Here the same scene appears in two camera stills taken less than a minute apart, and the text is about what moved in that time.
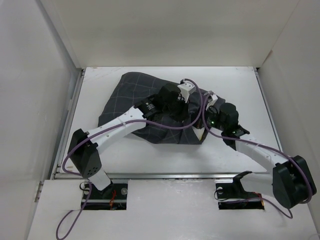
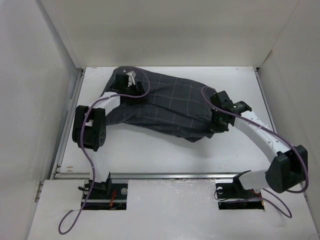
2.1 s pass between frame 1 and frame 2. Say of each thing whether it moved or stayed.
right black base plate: stayed
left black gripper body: moved
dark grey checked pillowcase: moved
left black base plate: stayed
